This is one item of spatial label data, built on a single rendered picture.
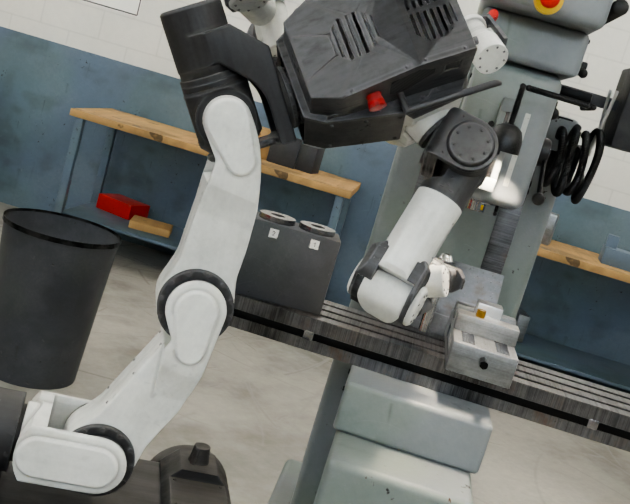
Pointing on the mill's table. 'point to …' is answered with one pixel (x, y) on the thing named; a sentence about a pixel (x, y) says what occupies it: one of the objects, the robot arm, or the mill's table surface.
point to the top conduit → (617, 10)
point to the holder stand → (288, 262)
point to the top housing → (598, 10)
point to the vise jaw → (502, 332)
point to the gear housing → (542, 44)
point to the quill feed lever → (542, 172)
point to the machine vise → (468, 352)
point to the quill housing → (511, 194)
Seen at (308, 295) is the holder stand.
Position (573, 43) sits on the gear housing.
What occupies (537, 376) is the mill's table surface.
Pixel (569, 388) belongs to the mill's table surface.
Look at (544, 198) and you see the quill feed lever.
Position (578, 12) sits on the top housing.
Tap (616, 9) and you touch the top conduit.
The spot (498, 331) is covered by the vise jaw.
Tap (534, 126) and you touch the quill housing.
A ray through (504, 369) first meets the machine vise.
